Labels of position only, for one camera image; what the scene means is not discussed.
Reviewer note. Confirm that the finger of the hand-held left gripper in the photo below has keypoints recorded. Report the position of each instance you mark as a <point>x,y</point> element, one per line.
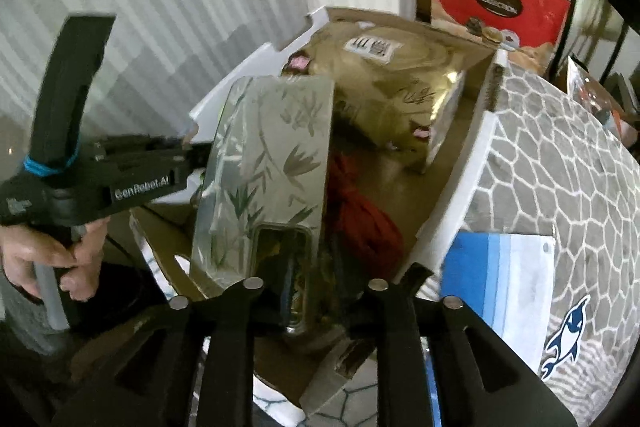
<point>135,143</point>
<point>192,157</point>

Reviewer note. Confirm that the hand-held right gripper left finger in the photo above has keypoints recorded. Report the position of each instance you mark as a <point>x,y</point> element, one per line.
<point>235,317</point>

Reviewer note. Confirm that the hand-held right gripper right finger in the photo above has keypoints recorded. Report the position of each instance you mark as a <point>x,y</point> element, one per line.
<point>390,322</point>

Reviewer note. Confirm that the silver bamboo print box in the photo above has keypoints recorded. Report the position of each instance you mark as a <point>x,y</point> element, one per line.
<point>270,157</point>

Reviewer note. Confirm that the stone pattern cardboard box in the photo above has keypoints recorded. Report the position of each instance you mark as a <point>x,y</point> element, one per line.
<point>445,187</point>

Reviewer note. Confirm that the gold gift box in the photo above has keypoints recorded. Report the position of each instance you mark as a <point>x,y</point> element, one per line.
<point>380,97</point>

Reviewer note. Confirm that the person's left forearm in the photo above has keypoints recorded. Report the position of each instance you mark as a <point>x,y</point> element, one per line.
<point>22,322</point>

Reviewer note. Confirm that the person's left hand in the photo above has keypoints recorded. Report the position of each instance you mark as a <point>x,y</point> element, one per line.
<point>25,247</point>

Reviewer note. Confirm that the blue white dolphin print pouch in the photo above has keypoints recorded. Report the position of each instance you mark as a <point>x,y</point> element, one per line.
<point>510,282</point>

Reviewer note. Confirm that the clear plastic bag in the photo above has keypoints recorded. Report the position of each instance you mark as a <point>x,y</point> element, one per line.
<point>595,92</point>

